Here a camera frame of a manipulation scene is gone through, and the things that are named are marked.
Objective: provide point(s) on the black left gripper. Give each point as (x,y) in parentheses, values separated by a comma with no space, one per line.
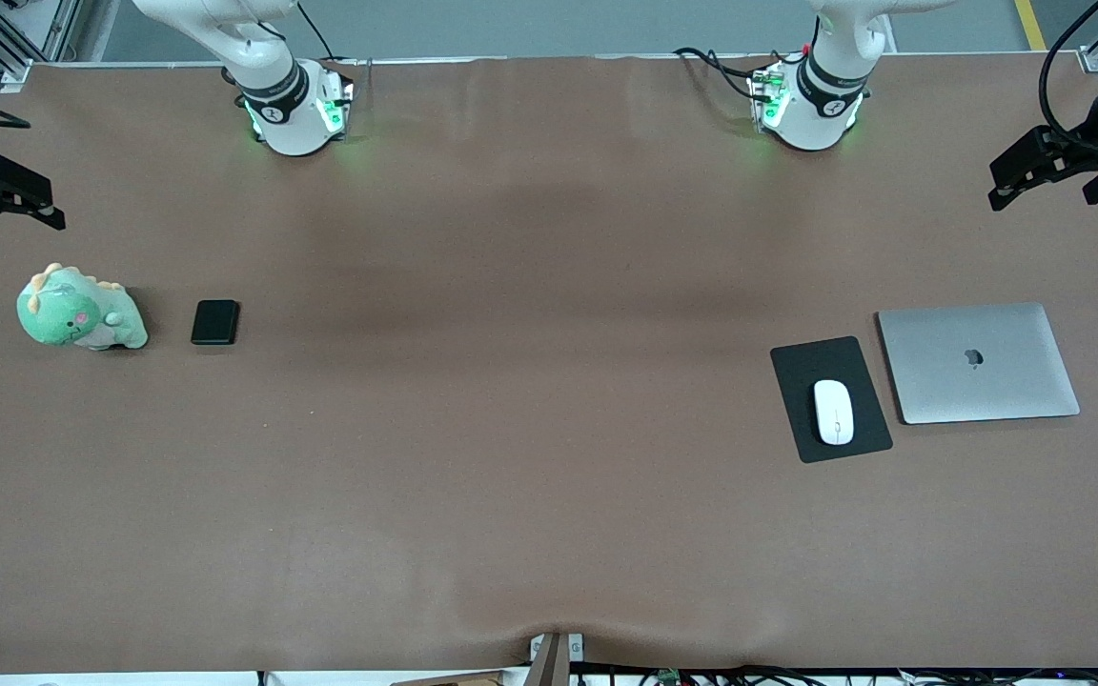
(1088,153)

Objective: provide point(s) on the black phone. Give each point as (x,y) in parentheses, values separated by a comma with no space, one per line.
(215,322)

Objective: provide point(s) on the white computer mouse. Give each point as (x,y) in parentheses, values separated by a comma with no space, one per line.
(834,412)

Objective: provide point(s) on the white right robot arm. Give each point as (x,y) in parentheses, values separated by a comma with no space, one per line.
(292,124)

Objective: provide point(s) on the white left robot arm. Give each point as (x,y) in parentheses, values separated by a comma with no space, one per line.
(816,124)

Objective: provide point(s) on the black mouse pad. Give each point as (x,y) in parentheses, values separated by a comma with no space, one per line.
(830,360)

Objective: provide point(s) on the green dinosaur plush toy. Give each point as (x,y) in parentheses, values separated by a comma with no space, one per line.
(72,314)

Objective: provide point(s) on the silver laptop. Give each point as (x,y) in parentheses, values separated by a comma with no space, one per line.
(978,381)

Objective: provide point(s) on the brown table cover mat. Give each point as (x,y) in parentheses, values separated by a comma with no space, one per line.
(416,524)

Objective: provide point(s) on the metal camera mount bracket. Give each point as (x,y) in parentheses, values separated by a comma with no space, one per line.
(554,662)

